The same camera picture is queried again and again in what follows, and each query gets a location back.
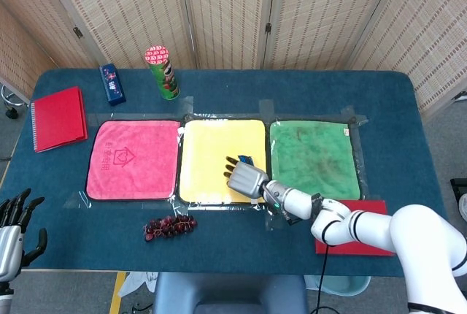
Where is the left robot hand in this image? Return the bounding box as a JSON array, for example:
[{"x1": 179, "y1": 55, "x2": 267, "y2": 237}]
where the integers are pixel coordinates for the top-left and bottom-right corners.
[{"x1": 0, "y1": 188, "x2": 48, "y2": 283}]

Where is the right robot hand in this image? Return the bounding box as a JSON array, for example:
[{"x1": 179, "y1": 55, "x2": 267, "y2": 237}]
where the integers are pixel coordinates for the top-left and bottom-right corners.
[{"x1": 223, "y1": 155, "x2": 270, "y2": 200}]

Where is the yellow towel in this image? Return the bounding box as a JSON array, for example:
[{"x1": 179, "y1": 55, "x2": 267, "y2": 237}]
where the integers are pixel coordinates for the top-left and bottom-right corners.
[{"x1": 177, "y1": 118, "x2": 269, "y2": 205}]

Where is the green towel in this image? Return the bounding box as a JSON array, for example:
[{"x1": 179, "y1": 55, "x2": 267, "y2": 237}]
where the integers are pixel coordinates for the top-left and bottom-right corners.
[{"x1": 269, "y1": 119, "x2": 364, "y2": 202}]

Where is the pink towel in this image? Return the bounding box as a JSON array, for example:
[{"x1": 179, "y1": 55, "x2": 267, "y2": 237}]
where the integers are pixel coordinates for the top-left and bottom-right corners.
[{"x1": 85, "y1": 119, "x2": 182, "y2": 202}]

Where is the purple grape bunch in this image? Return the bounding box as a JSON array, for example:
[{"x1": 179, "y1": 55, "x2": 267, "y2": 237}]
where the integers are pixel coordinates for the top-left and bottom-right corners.
[{"x1": 143, "y1": 214, "x2": 198, "y2": 242}]

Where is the blue table cover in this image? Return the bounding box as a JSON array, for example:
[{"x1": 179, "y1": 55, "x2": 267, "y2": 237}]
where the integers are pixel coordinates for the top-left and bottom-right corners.
[{"x1": 0, "y1": 68, "x2": 449, "y2": 278}]

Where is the grey blue chair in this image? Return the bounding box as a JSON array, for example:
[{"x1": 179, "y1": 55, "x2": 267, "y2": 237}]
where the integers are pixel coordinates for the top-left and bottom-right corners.
[{"x1": 152, "y1": 272, "x2": 309, "y2": 314}]

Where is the yellow floor tape strip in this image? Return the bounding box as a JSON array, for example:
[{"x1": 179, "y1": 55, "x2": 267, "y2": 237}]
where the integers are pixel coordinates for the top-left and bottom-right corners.
[{"x1": 109, "y1": 272, "x2": 127, "y2": 314}]

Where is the red flat book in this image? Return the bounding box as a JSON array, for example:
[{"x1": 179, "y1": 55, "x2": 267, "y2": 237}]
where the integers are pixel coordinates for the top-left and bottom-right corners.
[{"x1": 315, "y1": 199, "x2": 395, "y2": 257}]

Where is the green chips can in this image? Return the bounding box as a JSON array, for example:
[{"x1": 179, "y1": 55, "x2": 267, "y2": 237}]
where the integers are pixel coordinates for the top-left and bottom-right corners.
[{"x1": 144, "y1": 45, "x2": 181, "y2": 102}]

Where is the white crumpled cloth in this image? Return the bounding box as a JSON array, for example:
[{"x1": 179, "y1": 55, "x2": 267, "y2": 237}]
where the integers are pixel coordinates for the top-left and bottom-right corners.
[{"x1": 118, "y1": 272, "x2": 160, "y2": 299}]

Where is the chrome stool base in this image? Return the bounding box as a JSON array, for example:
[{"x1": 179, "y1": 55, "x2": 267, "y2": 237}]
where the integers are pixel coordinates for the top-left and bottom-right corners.
[{"x1": 0, "y1": 83, "x2": 30, "y2": 120}]

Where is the red spiral notebook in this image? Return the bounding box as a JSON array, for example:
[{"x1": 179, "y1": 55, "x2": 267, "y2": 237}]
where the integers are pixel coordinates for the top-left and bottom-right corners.
[{"x1": 30, "y1": 85, "x2": 89, "y2": 153}]

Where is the light teal bucket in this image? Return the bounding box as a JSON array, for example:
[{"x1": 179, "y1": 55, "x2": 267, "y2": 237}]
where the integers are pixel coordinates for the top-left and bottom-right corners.
[{"x1": 304, "y1": 275, "x2": 371, "y2": 297}]

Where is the dark blue small box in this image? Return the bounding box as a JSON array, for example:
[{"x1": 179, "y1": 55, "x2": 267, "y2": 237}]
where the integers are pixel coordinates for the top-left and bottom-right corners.
[{"x1": 99, "y1": 64, "x2": 127, "y2": 107}]

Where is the woven folding screen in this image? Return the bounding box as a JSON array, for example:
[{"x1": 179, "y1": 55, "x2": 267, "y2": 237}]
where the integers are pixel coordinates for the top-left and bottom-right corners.
[{"x1": 0, "y1": 0, "x2": 467, "y2": 114}]

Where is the black box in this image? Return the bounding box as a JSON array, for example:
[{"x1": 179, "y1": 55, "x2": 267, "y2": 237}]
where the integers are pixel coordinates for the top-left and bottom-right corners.
[{"x1": 450, "y1": 177, "x2": 467, "y2": 216}]

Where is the black cable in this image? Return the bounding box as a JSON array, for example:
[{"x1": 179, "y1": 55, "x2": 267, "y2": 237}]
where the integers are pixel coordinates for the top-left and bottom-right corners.
[{"x1": 309, "y1": 242, "x2": 347, "y2": 314}]

